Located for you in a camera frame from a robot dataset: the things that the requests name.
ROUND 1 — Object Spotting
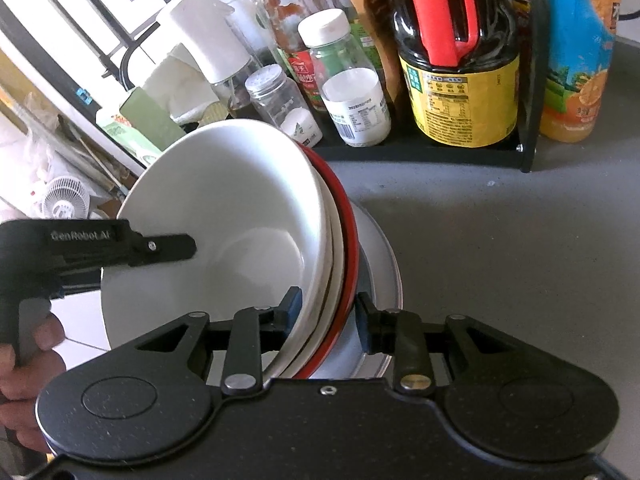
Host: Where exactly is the clear shaker spice jar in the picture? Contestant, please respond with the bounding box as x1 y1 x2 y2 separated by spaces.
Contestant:
245 65 324 147

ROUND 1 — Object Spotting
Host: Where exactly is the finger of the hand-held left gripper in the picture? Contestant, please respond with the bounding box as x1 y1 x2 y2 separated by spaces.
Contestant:
125 232 197 268

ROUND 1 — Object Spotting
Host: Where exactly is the dark sauce jug red handle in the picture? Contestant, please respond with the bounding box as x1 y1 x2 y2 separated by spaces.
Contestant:
392 0 521 150

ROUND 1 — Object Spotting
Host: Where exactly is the clear jar white lid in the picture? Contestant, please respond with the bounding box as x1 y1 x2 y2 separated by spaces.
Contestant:
298 9 392 149

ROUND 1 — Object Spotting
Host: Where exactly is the black metal spice rack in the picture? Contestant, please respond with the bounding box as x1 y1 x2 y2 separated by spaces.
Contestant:
310 0 549 175

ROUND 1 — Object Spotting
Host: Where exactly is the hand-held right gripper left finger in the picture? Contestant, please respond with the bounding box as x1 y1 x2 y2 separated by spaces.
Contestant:
120 286 303 395

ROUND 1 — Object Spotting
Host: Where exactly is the small white fan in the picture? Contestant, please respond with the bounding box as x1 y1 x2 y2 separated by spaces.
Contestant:
37 176 94 222

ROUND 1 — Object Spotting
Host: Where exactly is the person's left hand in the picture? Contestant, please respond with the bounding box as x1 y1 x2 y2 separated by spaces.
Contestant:
0 316 66 456

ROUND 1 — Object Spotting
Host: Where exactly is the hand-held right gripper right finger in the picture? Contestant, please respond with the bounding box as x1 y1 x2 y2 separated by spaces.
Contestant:
356 292 521 395

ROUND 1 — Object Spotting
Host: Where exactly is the green cardboard box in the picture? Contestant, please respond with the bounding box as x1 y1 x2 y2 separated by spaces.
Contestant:
96 86 190 171

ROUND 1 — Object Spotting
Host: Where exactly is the orange juice bottle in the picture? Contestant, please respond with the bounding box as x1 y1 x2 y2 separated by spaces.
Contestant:
539 0 625 143

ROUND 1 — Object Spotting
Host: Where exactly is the red and black bowl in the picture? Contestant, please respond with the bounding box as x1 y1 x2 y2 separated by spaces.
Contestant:
295 142 360 380

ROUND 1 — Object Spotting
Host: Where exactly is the chili sauce bottle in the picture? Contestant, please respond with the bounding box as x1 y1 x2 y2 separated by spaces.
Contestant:
249 0 323 112

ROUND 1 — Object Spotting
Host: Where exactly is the white plate crossed utensils print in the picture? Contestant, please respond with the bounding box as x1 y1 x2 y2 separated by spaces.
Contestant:
320 199 388 380

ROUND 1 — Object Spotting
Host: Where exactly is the white ceramic bowl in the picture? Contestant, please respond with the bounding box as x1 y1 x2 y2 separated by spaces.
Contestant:
270 142 347 378
100 119 335 378

